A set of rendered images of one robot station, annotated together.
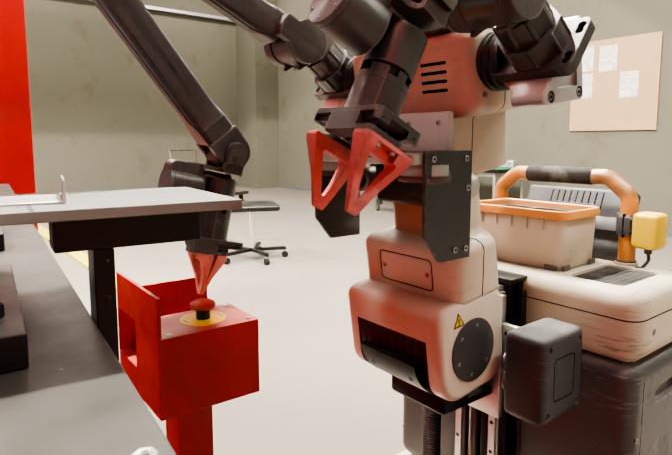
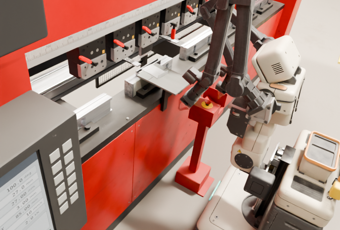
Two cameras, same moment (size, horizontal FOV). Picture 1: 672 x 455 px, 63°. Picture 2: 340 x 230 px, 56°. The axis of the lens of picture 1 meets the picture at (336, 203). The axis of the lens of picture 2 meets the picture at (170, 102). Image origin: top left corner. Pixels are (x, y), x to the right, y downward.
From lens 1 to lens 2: 1.44 m
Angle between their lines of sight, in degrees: 65
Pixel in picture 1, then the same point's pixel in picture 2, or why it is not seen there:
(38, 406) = (134, 105)
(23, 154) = not seen: outside the picture
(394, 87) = (192, 94)
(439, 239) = (231, 128)
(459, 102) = not seen: hidden behind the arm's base
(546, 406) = (246, 187)
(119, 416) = (135, 112)
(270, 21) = (254, 40)
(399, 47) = (196, 87)
